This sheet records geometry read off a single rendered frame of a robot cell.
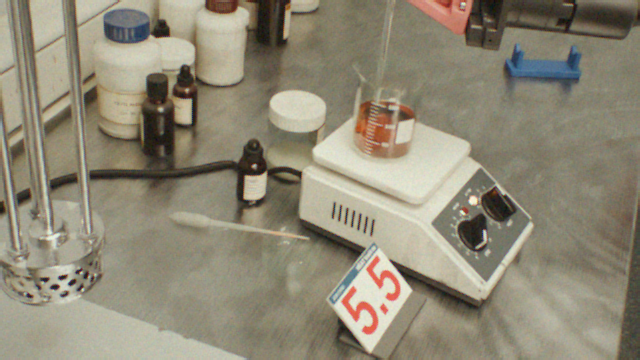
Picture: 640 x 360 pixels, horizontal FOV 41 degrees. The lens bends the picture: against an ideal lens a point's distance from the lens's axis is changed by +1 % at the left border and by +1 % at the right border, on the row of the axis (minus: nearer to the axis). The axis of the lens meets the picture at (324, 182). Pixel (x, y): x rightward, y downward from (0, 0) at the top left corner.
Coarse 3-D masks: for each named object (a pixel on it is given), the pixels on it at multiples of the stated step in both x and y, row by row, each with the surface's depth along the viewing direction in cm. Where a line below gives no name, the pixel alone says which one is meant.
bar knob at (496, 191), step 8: (488, 192) 81; (496, 192) 80; (504, 192) 80; (488, 200) 81; (496, 200) 80; (504, 200) 80; (488, 208) 80; (496, 208) 81; (504, 208) 80; (512, 208) 80; (496, 216) 80; (504, 216) 80
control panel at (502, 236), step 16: (480, 176) 83; (464, 192) 80; (480, 192) 81; (448, 208) 78; (480, 208) 80; (432, 224) 75; (448, 224) 76; (496, 224) 80; (512, 224) 81; (448, 240) 75; (496, 240) 79; (512, 240) 80; (464, 256) 75; (480, 256) 76; (496, 256) 78; (480, 272) 75
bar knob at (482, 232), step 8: (480, 216) 77; (464, 224) 77; (472, 224) 77; (480, 224) 76; (464, 232) 76; (472, 232) 77; (480, 232) 75; (464, 240) 76; (472, 240) 76; (480, 240) 75; (472, 248) 76; (480, 248) 76
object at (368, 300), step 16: (368, 272) 74; (384, 272) 76; (352, 288) 72; (368, 288) 73; (384, 288) 75; (400, 288) 76; (336, 304) 70; (352, 304) 71; (368, 304) 72; (384, 304) 74; (352, 320) 70; (368, 320) 72; (368, 336) 71
